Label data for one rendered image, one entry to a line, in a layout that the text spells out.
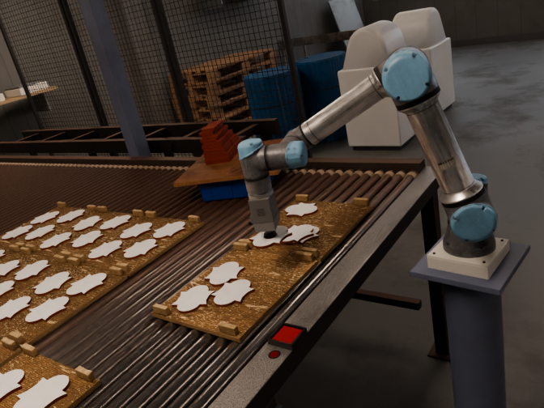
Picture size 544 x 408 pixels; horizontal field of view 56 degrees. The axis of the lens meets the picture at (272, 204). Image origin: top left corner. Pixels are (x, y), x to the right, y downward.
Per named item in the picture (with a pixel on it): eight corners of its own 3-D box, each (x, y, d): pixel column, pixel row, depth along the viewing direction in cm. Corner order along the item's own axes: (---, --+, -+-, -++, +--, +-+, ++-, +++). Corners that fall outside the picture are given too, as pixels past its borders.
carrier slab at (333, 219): (373, 208, 193) (372, 204, 192) (320, 263, 164) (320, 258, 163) (296, 202, 214) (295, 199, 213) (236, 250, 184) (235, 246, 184)
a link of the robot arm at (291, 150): (307, 133, 149) (271, 138, 152) (299, 143, 139) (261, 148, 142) (312, 159, 152) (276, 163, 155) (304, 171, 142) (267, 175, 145)
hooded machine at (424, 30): (418, 105, 669) (408, 7, 623) (460, 104, 631) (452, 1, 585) (391, 121, 625) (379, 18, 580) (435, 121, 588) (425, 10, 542)
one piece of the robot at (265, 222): (242, 180, 157) (254, 227, 163) (235, 191, 149) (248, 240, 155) (273, 176, 154) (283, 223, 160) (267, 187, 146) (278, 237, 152)
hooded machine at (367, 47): (424, 133, 557) (413, 14, 510) (400, 152, 517) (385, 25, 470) (372, 133, 597) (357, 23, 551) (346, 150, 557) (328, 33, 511)
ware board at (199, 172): (299, 139, 264) (298, 136, 263) (278, 174, 220) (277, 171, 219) (209, 151, 278) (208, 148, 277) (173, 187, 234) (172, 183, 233)
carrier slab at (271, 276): (318, 264, 163) (317, 260, 163) (240, 343, 134) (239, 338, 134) (235, 251, 184) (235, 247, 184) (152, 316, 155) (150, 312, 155)
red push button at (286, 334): (303, 333, 133) (303, 329, 133) (291, 348, 129) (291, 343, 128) (284, 329, 137) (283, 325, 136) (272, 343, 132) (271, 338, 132)
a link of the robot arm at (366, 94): (413, 33, 142) (278, 130, 162) (414, 36, 132) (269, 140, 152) (435, 68, 144) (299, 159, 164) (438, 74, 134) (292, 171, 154)
